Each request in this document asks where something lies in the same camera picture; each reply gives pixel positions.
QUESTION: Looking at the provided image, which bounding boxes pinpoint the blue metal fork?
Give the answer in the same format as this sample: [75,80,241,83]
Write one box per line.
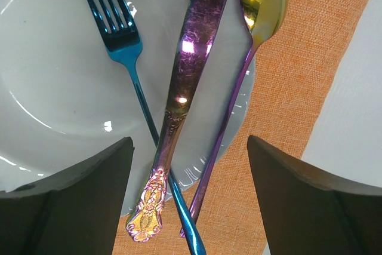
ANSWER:
[87,0,206,254]

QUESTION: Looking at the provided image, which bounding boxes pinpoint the gold purple spoon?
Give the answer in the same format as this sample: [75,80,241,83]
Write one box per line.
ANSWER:
[189,0,288,223]

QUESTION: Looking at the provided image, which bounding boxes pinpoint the iridescent purple knife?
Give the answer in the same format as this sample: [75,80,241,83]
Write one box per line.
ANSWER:
[126,0,226,242]

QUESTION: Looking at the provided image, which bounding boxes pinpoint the white ceramic plate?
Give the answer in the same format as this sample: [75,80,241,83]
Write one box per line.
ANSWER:
[0,0,257,217]

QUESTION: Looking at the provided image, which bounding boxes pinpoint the orange cloth placemat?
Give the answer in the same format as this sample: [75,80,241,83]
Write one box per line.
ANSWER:
[112,0,380,255]

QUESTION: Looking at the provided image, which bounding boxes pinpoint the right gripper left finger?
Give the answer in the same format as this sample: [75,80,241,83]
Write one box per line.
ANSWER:
[1,137,134,254]

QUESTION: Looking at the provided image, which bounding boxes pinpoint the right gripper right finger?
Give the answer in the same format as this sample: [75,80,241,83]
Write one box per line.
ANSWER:
[247,136,381,254]

